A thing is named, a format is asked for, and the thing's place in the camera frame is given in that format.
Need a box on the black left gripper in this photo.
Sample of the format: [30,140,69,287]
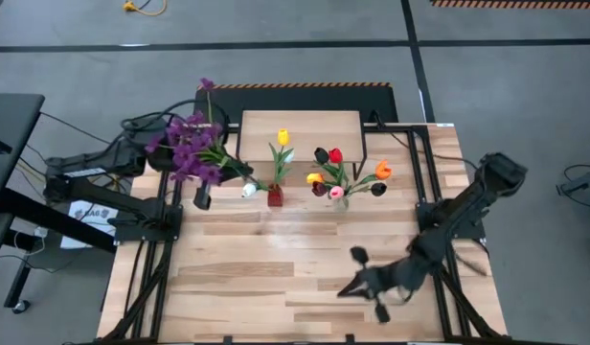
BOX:
[193,161,255,211]

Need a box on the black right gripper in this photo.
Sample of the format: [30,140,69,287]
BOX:
[336,245,423,325]

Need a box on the red glass vase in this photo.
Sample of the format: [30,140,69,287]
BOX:
[267,184,284,208]

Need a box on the purple flower bunch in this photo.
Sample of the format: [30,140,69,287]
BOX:
[145,78,248,187]

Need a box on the yellow and orange tulip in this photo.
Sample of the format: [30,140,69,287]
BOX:
[306,172,342,193]

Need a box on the dark red tulip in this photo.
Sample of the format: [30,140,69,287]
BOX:
[311,181,339,198]

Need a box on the clear glass vase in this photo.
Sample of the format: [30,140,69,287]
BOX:
[331,191,352,213]

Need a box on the wooden shelf with black legs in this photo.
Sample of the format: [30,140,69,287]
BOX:
[235,109,368,182]

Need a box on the black striped floor mat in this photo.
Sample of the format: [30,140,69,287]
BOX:
[192,81,400,125]

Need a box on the white paper sheet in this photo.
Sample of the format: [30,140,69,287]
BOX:
[59,198,120,250]

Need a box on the black desk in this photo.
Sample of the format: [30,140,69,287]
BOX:
[0,93,119,315]

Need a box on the black floor device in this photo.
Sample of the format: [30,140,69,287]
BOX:
[556,164,590,210]

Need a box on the striped floor strip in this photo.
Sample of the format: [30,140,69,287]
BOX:
[429,0,590,10]

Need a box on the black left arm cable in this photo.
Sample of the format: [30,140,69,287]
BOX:
[120,98,232,145]

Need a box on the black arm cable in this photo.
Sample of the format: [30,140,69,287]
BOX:
[120,98,232,145]
[453,249,488,278]

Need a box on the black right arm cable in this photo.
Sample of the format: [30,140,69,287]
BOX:
[453,249,488,278]

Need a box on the black table cable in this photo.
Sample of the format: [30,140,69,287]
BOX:
[369,109,478,169]

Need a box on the black table frame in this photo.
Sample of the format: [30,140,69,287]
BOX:
[96,122,510,345]

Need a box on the black floor cable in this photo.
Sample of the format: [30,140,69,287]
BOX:
[38,111,114,145]

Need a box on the yellow cable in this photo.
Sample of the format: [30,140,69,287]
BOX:
[122,0,168,17]

